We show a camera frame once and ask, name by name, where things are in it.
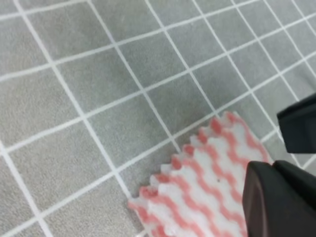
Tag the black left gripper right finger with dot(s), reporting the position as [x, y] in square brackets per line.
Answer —
[302, 182]

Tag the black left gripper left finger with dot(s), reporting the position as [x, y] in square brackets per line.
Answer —
[271, 207]

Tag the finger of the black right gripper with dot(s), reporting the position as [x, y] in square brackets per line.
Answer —
[298, 126]

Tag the pink wavy striped towel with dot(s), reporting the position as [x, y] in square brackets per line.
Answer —
[199, 193]

